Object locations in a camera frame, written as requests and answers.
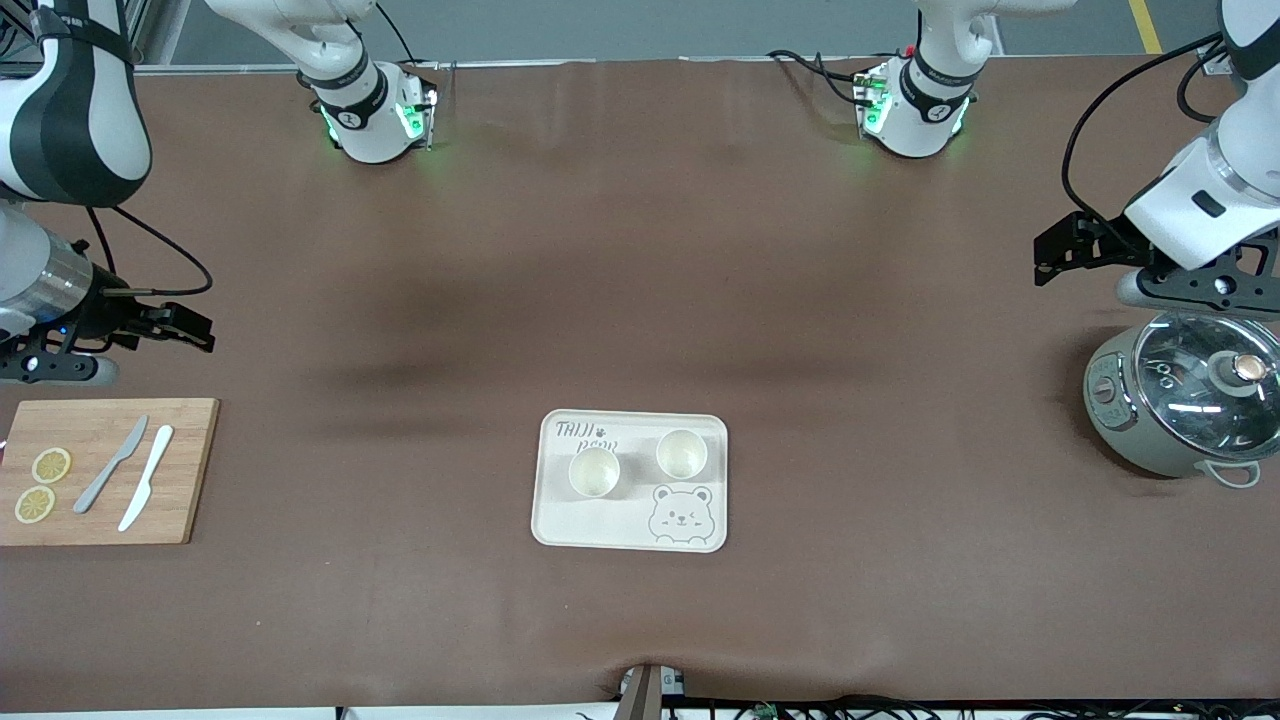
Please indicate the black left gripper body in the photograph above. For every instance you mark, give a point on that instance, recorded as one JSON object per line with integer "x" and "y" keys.
{"x": 1108, "y": 243}

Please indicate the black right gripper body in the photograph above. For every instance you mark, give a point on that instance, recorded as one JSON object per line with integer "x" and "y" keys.
{"x": 112, "y": 315}

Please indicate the white IKEA cup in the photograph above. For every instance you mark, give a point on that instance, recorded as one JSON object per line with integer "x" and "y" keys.
{"x": 682, "y": 455}
{"x": 594, "y": 473}

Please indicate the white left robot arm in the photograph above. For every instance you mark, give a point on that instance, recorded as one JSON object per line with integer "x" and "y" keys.
{"x": 920, "y": 110}

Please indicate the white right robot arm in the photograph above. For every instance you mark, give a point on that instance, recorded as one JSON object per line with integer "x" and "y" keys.
{"x": 370, "y": 120}

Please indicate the wooden cutting board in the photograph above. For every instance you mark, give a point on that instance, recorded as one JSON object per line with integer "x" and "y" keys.
{"x": 190, "y": 480}

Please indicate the white plastic knife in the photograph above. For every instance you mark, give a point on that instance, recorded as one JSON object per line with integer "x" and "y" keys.
{"x": 148, "y": 480}

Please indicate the grey plastic knife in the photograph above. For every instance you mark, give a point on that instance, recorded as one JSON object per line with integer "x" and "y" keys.
{"x": 105, "y": 475}

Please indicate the lemon slice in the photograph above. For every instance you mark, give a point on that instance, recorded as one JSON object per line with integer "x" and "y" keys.
{"x": 35, "y": 504}
{"x": 51, "y": 466}

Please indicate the grey-green electric pot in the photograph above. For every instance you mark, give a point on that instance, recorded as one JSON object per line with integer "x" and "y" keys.
{"x": 1115, "y": 420}

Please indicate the glass pot lid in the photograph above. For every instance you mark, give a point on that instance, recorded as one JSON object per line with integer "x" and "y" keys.
{"x": 1190, "y": 400}

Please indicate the brown table cover mat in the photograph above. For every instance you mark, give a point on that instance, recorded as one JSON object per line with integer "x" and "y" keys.
{"x": 640, "y": 250}

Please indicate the cream tray with bear print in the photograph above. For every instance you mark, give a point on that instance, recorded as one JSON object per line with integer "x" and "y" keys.
{"x": 620, "y": 525}

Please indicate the aluminium frame profile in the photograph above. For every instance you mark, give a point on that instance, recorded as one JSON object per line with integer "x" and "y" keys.
{"x": 150, "y": 30}
{"x": 1215, "y": 62}

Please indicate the brown camera post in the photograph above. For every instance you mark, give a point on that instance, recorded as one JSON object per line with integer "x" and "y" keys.
{"x": 640, "y": 695}

